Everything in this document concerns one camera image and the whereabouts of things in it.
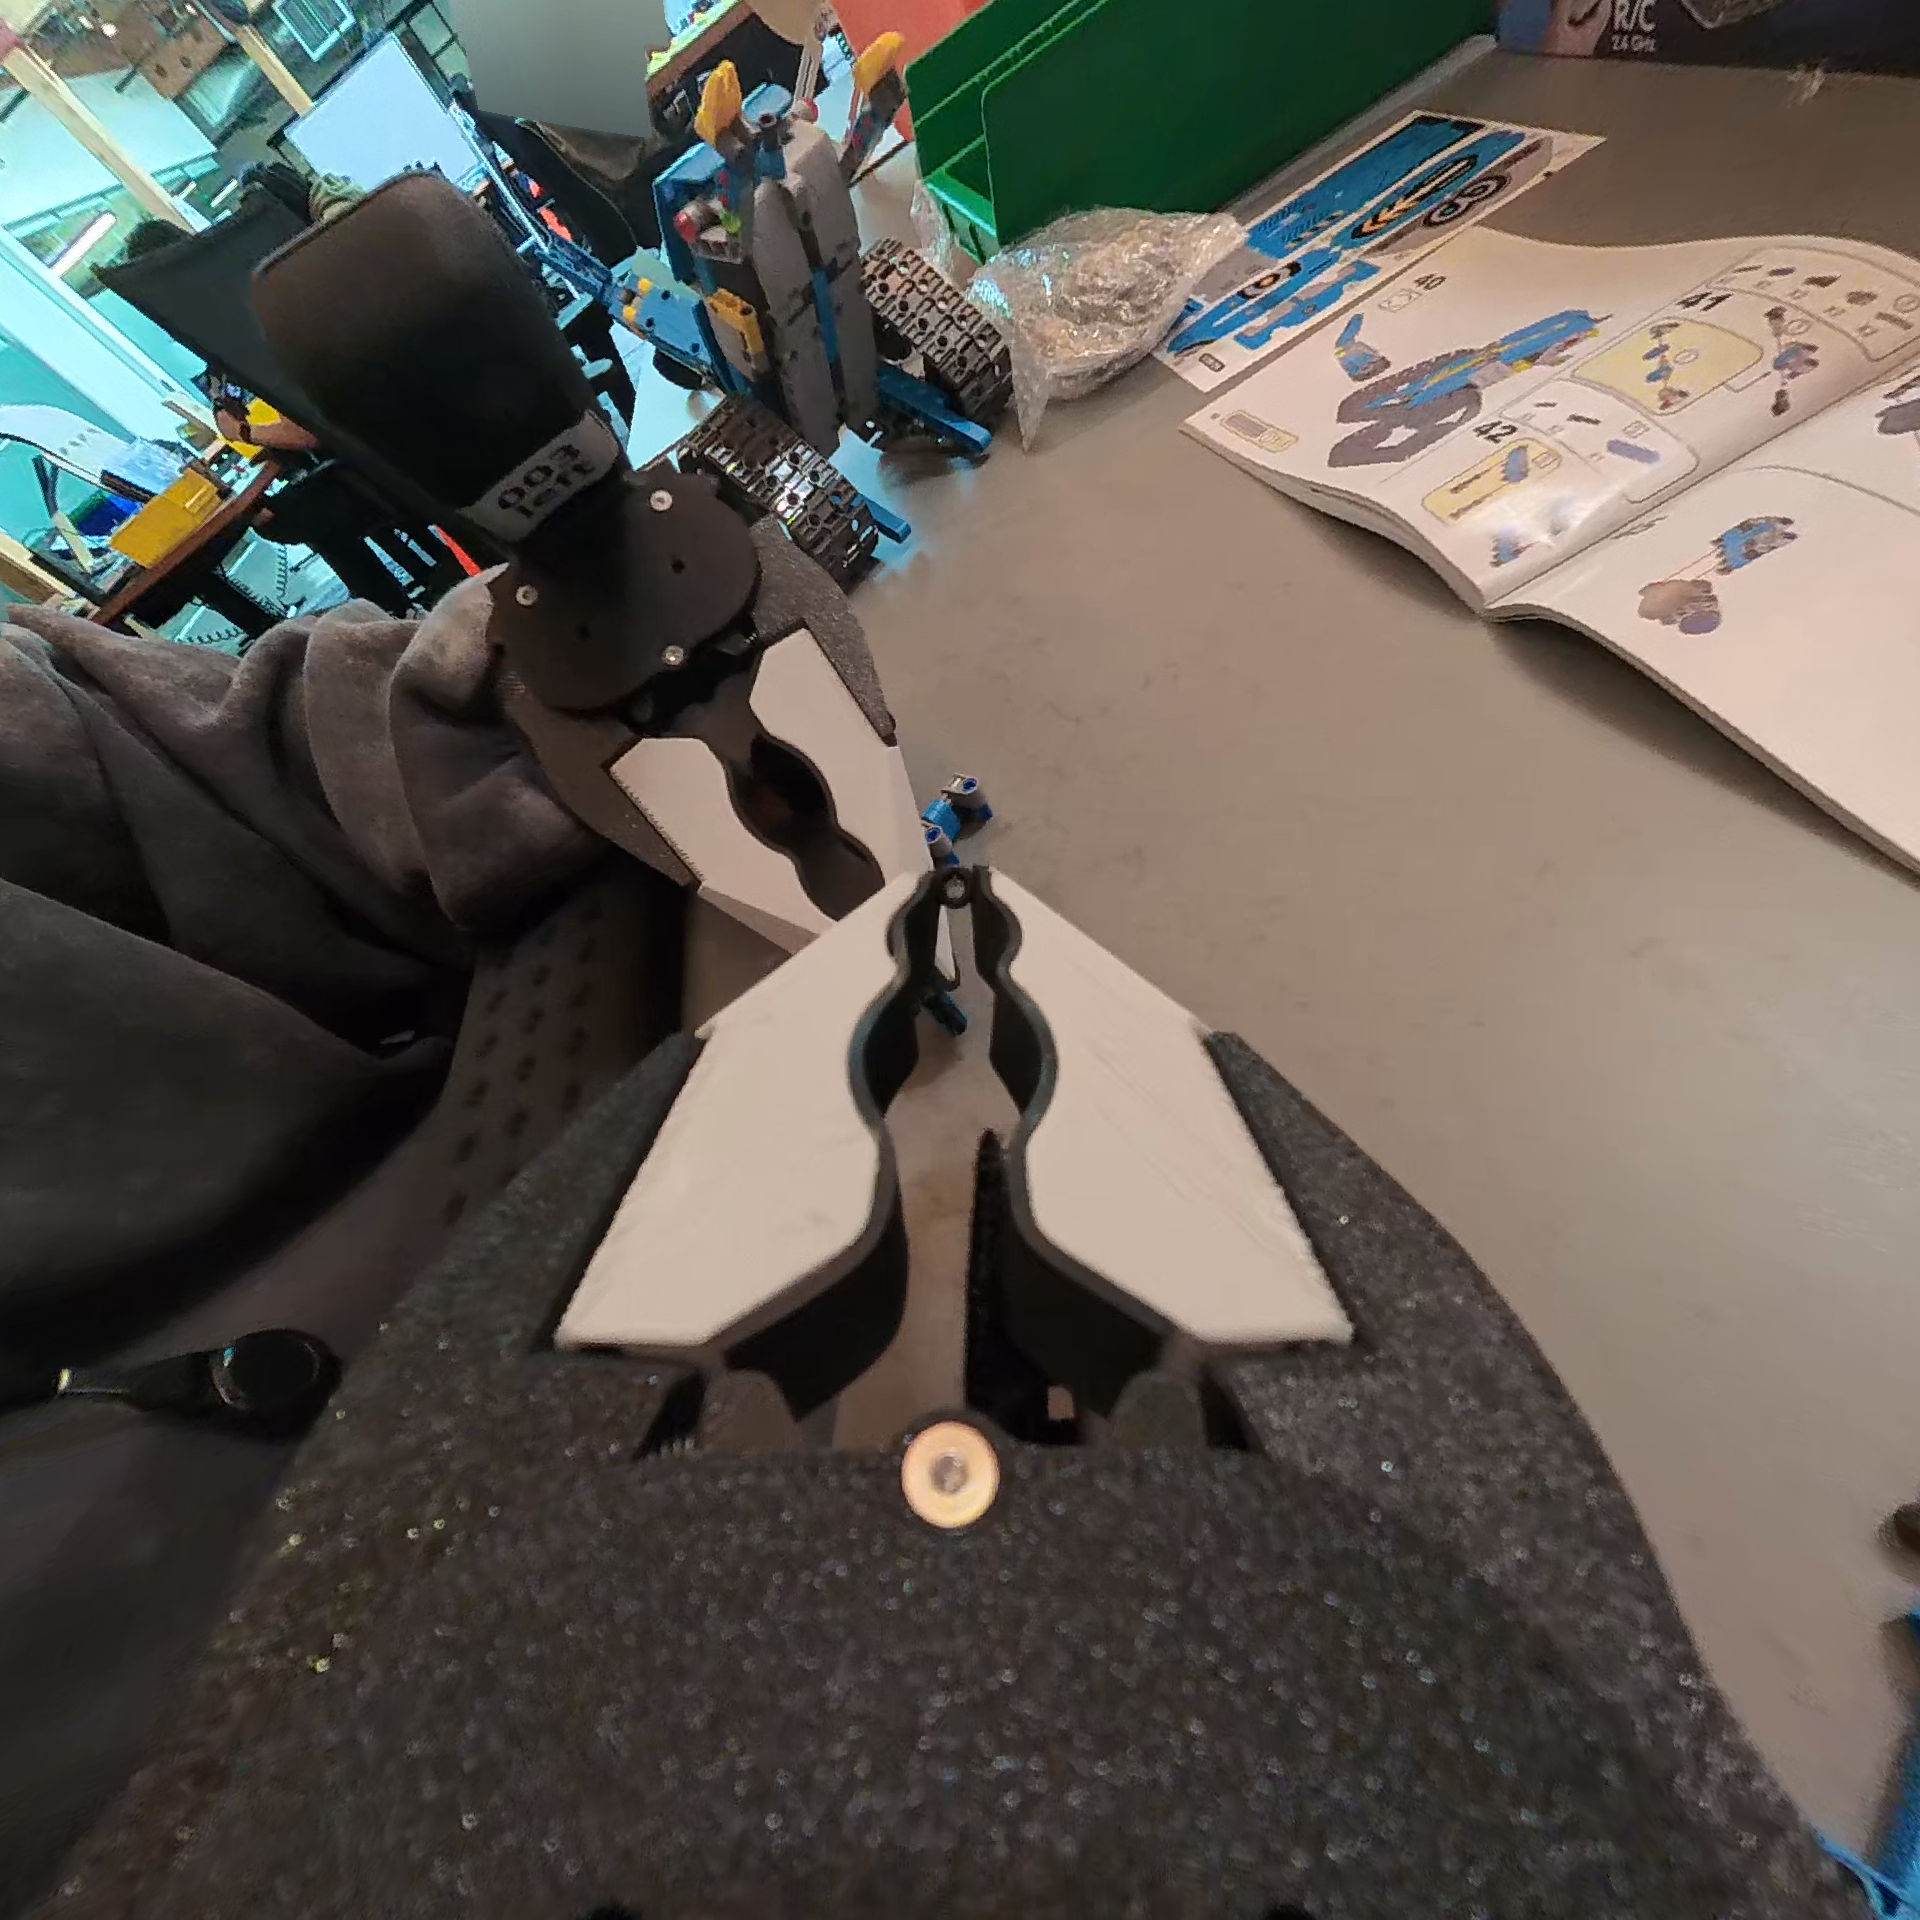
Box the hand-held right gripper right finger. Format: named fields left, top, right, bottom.
left=960, top=867, right=1355, bottom=1450

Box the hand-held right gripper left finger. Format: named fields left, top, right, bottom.
left=556, top=871, right=939, bottom=1421

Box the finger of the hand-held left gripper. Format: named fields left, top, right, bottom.
left=603, top=736, right=880, bottom=954
left=743, top=626, right=942, bottom=889

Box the grey blue brick assembly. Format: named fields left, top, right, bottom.
left=919, top=774, right=999, bottom=874

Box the pile of building brick pieces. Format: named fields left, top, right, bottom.
left=1808, top=1501, right=1920, bottom=1920

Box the person's left forearm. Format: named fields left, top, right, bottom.
left=0, top=593, right=618, bottom=963

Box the grey desk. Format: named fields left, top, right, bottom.
left=623, top=37, right=1920, bottom=1848

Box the white board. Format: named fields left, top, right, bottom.
left=286, top=37, right=472, bottom=197

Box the yellow box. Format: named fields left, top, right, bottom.
left=108, top=470, right=227, bottom=569

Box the blue tracked toy vehicle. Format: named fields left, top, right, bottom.
left=608, top=59, right=1022, bottom=587

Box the black round object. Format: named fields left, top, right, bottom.
left=54, top=1328, right=346, bottom=1433

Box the clear plastic bag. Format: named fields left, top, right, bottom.
left=967, top=209, right=1248, bottom=453

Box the orange plastic bin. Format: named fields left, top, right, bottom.
left=832, top=0, right=946, bottom=69

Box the person's dark clothing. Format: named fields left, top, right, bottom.
left=0, top=871, right=496, bottom=1920

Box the sticker sheet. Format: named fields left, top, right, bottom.
left=1155, top=107, right=1608, bottom=397

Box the green plastic bin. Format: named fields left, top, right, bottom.
left=903, top=0, right=1502, bottom=265

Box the instruction booklet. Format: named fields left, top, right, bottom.
left=1182, top=225, right=1920, bottom=881

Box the toy kit box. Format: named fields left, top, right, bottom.
left=1494, top=0, right=1920, bottom=64

